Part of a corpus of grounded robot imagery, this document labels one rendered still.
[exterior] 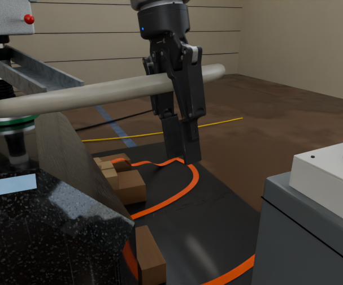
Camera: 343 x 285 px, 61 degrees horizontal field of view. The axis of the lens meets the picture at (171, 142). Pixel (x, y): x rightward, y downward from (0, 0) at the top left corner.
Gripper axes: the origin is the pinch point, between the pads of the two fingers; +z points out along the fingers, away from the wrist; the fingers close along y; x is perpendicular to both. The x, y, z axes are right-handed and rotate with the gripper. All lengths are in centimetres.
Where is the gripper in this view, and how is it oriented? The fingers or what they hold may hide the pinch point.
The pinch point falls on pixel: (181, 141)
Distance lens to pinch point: 48.0
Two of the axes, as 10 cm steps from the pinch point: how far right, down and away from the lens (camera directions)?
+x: -8.3, 2.5, -5.0
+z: 1.5, 9.6, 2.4
